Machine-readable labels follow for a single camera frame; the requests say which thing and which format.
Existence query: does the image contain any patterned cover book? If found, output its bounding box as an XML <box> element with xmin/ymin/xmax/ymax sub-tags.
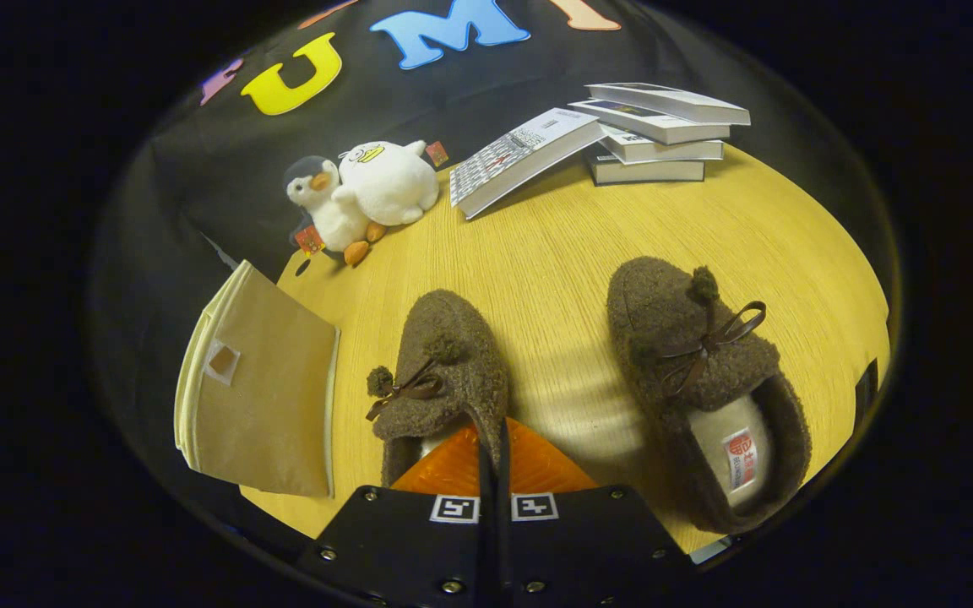
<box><xmin>449</xmin><ymin>107</ymin><xmax>607</xmax><ymax>221</ymax></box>

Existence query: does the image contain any white duck plush toy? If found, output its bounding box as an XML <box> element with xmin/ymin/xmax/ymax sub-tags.
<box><xmin>336</xmin><ymin>139</ymin><xmax>451</xmax><ymax>227</ymax></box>

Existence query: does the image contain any white book grey cover photo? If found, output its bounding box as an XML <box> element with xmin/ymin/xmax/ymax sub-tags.
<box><xmin>585</xmin><ymin>82</ymin><xmax>751</xmax><ymax>126</ymax></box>

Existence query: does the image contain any brown fuzzy shoe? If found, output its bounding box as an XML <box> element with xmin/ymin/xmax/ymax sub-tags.
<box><xmin>366</xmin><ymin>289</ymin><xmax>511</xmax><ymax>489</ymax></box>
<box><xmin>606</xmin><ymin>256</ymin><xmax>813</xmax><ymax>535</ymax></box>

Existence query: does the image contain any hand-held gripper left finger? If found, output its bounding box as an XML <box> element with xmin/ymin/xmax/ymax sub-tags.
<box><xmin>295</xmin><ymin>422</ymin><xmax>497</xmax><ymax>608</ymax></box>

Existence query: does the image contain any penguin plush toy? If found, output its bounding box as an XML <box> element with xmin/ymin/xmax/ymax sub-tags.
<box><xmin>282</xmin><ymin>155</ymin><xmax>388</xmax><ymax>268</ymax></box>

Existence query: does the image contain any dark grey cover book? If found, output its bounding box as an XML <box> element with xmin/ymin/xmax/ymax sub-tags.
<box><xmin>585</xmin><ymin>145</ymin><xmax>705</xmax><ymax>186</ymax></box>

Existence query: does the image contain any beige fabric storage box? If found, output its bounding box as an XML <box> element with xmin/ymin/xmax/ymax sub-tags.
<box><xmin>174</xmin><ymin>260</ymin><xmax>341</xmax><ymax>499</ymax></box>

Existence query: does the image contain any white paperback book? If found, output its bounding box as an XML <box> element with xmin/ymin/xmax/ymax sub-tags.
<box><xmin>601</xmin><ymin>127</ymin><xmax>724</xmax><ymax>164</ymax></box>

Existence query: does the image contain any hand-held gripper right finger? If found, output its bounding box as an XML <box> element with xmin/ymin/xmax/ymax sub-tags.
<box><xmin>499</xmin><ymin>416</ymin><xmax>698</xmax><ymax>608</ymax></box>

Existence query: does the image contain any black backdrop cloth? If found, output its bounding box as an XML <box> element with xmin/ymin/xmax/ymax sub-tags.
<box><xmin>88</xmin><ymin>0</ymin><xmax>901</xmax><ymax>474</ymax></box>

